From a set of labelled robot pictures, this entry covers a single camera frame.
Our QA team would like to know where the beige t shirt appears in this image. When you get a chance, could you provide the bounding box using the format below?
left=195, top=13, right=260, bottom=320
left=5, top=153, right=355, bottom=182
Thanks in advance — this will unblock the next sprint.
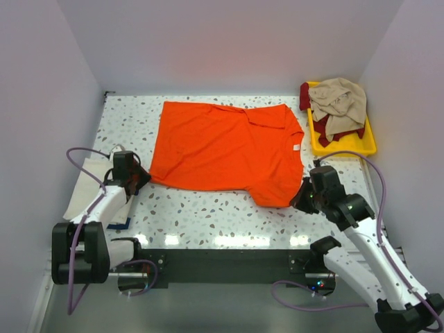
left=309, top=78, right=367, bottom=141

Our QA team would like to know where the orange t shirt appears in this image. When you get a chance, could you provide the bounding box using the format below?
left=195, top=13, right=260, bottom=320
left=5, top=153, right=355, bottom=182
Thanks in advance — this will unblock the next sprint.
left=150, top=101, right=305, bottom=208

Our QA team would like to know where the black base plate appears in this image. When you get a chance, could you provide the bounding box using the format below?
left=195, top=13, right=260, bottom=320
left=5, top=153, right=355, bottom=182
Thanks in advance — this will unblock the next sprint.
left=103, top=248, right=336, bottom=296

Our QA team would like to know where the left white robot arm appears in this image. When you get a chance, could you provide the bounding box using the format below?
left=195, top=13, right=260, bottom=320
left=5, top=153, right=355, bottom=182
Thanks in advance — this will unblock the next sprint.
left=51, top=151, right=151, bottom=284

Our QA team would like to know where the yellow plastic tray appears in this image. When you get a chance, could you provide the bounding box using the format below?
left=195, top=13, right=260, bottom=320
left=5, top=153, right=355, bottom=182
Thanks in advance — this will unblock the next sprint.
left=305, top=80, right=377, bottom=156

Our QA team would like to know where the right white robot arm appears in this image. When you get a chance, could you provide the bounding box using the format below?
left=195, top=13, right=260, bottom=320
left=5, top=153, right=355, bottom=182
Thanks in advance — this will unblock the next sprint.
left=291, top=166, right=443, bottom=332

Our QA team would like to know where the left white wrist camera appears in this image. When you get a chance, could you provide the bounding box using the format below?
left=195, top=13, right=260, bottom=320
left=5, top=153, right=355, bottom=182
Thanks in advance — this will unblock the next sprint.
left=110, top=144, right=125, bottom=154

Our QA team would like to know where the dark red t shirt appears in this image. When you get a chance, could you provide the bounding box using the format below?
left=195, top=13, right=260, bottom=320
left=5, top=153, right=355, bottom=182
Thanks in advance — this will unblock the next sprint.
left=299, top=82, right=365, bottom=148

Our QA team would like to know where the folded cream t shirt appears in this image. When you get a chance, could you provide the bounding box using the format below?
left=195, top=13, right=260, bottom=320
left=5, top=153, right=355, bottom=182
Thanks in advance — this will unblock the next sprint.
left=63, top=158, right=133, bottom=223

